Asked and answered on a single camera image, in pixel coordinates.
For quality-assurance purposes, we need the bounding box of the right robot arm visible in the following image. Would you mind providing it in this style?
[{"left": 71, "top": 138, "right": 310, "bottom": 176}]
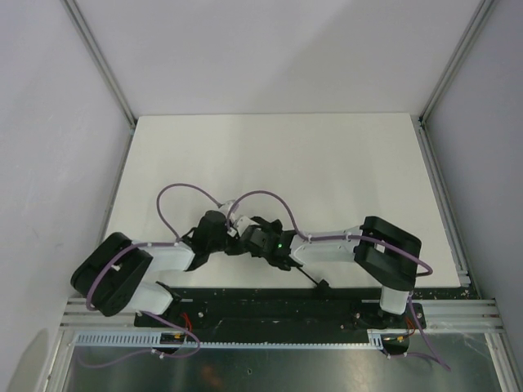
[{"left": 233, "top": 216, "right": 422, "bottom": 316}]

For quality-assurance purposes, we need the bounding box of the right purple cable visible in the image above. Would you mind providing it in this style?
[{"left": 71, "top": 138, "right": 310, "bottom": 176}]
[{"left": 226, "top": 189, "right": 450, "bottom": 372}]

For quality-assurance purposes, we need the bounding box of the left aluminium frame post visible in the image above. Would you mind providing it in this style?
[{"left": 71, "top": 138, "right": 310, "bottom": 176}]
[{"left": 60, "top": 0, "right": 137, "bottom": 129}]

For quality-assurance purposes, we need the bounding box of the grey slotted cable duct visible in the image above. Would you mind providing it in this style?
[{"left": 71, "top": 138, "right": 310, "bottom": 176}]
[{"left": 73, "top": 328, "right": 409, "bottom": 352}]

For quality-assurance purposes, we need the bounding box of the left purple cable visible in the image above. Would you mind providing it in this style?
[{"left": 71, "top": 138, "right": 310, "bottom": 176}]
[{"left": 86, "top": 183, "right": 226, "bottom": 314}]

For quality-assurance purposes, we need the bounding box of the purple cable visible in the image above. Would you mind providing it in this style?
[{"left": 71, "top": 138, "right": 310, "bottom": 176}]
[
  {"left": 226, "top": 189, "right": 450, "bottom": 372},
  {"left": 86, "top": 183, "right": 226, "bottom": 314}
]

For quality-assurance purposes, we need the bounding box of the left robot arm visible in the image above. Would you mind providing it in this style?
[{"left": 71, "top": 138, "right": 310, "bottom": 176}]
[{"left": 70, "top": 210, "right": 232, "bottom": 317}]

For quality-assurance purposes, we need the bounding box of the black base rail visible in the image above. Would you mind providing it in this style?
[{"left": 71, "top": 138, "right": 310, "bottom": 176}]
[{"left": 134, "top": 285, "right": 426, "bottom": 344}]

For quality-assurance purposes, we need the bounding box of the aluminium frame post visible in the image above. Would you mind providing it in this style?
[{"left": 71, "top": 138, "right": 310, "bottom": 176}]
[
  {"left": 418, "top": 0, "right": 498, "bottom": 127},
  {"left": 60, "top": 0, "right": 137, "bottom": 129}
]

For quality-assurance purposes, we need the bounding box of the right aluminium frame post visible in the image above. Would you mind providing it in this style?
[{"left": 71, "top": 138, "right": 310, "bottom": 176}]
[{"left": 418, "top": 0, "right": 498, "bottom": 127}]

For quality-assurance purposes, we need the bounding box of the black folding umbrella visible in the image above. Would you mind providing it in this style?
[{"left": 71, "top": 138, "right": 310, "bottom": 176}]
[{"left": 241, "top": 216, "right": 330, "bottom": 296}]

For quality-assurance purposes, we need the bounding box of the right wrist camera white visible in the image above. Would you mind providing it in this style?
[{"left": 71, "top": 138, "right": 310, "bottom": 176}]
[{"left": 227, "top": 214, "right": 256, "bottom": 237}]

